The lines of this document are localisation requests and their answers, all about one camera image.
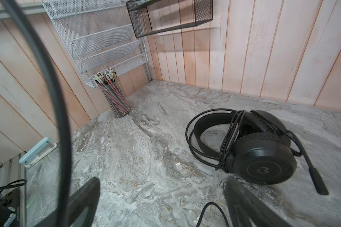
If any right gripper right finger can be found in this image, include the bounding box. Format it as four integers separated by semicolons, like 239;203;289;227
224;177;290;227

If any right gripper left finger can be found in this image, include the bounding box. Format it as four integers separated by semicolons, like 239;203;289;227
34;177;101;227

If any headphones black cable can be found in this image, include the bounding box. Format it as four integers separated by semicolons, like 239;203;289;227
0;0;72;227

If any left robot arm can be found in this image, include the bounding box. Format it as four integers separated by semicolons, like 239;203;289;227
0;179;27;227

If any light blue table clamp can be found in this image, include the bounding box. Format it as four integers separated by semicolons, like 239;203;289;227
19;137;58;168

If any clear cup of pencils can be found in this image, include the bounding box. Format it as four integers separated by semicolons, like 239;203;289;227
92;68;130;118

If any white wire mesh shelf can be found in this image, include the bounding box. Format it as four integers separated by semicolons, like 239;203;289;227
42;1;148;88

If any black mesh wall basket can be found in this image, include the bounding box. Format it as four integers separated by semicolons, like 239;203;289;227
126;1;213;38

